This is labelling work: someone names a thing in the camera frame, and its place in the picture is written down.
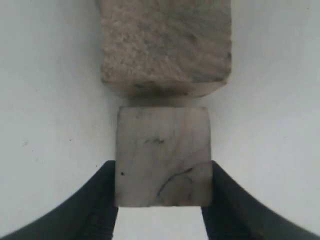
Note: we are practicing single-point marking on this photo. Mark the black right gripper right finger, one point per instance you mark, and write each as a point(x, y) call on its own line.
point(234, 214)

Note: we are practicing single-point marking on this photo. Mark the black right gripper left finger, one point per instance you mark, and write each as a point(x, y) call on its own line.
point(89, 214)

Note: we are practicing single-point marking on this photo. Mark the smallest wooden cube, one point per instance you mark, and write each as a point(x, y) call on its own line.
point(163, 157)

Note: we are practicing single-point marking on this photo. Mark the third largest wooden cube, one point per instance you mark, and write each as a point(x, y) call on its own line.
point(165, 48)

